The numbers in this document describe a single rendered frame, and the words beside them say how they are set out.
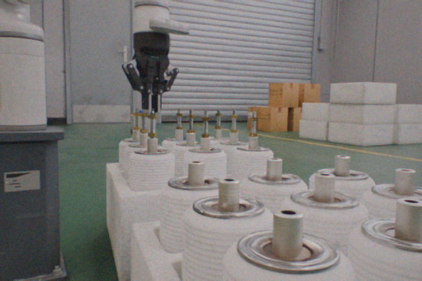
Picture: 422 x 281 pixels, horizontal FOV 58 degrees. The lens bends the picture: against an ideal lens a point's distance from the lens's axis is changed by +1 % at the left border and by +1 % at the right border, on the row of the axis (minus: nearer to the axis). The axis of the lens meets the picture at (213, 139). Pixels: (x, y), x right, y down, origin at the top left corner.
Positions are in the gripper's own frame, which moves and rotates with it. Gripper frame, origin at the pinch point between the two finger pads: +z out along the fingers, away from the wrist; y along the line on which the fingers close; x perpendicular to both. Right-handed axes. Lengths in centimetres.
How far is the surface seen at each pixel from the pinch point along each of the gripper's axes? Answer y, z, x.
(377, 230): 14, 10, 53
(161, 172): 0.8, 14.1, 4.7
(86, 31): -211, -97, -455
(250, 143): -20.5, 8.8, 10.4
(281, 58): -530, -81, -343
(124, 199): 9.3, 18.2, 4.2
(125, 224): 9.1, 23.1, 4.3
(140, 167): 4.2, 12.9, 2.0
